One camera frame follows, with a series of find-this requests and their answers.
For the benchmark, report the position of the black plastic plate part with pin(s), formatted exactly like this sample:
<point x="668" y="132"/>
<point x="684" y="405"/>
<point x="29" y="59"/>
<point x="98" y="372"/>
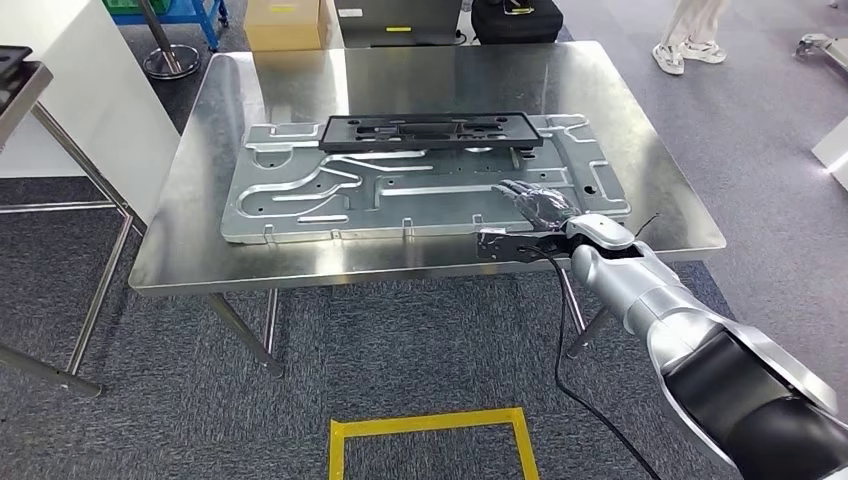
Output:
<point x="338" y="139"/>

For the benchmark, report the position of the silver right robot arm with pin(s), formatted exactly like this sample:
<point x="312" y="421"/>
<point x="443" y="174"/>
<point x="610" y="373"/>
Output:
<point x="629" y="285"/>

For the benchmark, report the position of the stainless steel workbench table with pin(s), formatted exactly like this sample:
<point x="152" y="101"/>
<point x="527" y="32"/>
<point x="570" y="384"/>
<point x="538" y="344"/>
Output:
<point x="397" y="73"/>

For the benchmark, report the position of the black plastic part stack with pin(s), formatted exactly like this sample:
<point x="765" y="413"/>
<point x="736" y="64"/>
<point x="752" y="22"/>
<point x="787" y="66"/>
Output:
<point x="12" y="66"/>

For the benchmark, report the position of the stamped sheet metal panel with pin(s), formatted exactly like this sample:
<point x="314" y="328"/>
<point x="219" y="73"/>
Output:
<point x="430" y="199"/>

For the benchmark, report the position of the grey laptop with yellow label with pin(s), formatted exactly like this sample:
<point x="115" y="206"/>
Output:
<point x="397" y="16"/>

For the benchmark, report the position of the black carrying case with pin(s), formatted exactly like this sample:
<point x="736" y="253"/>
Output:
<point x="517" y="28"/>

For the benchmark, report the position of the cardboard box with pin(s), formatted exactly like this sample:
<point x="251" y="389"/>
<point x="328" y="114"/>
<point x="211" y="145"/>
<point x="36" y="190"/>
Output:
<point x="285" y="26"/>

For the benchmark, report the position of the chrome stanchion with round base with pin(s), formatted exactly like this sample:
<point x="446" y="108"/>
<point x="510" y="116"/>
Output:
<point x="172" y="61"/>

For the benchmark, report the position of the blue cart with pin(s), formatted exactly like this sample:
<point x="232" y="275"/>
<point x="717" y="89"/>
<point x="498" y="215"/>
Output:
<point x="199" y="13"/>

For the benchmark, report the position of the person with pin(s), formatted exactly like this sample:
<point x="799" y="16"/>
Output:
<point x="689" y="33"/>

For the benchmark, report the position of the white cabinet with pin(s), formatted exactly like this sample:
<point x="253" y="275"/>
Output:
<point x="99" y="99"/>

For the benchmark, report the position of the stainless steel side table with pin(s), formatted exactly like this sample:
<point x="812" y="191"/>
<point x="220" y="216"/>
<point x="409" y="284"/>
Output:
<point x="79" y="159"/>

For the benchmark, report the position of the green plastic crate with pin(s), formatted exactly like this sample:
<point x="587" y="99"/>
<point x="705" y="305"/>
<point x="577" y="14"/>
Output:
<point x="126" y="5"/>

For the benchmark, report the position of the white box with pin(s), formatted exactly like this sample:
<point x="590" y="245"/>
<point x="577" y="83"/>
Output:
<point x="835" y="149"/>

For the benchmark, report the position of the grey metal stand base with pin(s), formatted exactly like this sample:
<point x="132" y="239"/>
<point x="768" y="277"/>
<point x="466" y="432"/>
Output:
<point x="821" y="50"/>

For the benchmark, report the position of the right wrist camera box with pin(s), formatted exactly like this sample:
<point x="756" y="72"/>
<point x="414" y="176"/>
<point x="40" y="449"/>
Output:
<point x="500" y="245"/>

